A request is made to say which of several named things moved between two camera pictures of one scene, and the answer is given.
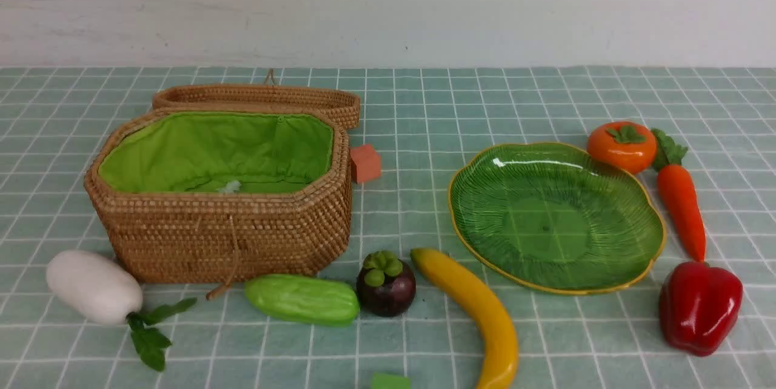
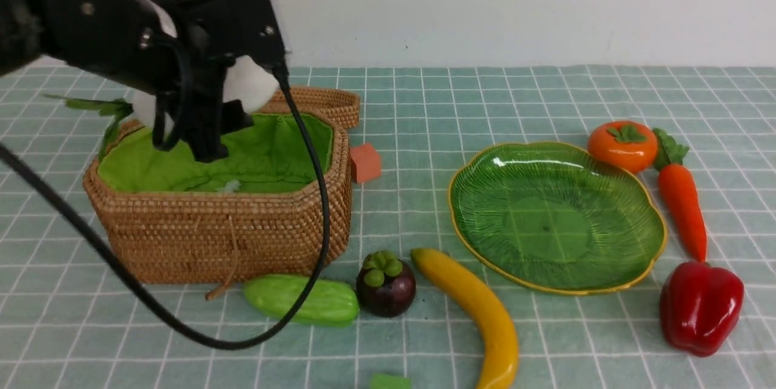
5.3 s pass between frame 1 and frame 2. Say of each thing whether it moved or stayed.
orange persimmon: stayed
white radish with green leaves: moved
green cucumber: stayed
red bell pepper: stayed
